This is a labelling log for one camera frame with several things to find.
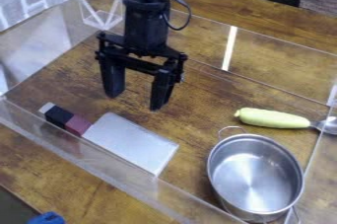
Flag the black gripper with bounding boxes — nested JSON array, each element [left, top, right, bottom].
[[96, 0, 187, 111]]

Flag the spoon with yellow-green handle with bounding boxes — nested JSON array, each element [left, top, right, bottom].
[[235, 108, 337, 135]]

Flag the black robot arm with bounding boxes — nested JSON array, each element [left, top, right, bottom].
[[96, 0, 187, 111]]

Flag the toy cleaver knife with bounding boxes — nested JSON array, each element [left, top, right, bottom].
[[39, 103, 179, 176]]

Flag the stainless steel pot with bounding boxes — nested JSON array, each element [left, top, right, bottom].
[[207, 126, 304, 224]]

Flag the blue object at bottom edge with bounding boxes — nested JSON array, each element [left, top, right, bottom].
[[27, 211, 66, 224]]

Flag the black cable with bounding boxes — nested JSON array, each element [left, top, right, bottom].
[[160, 0, 194, 32]]

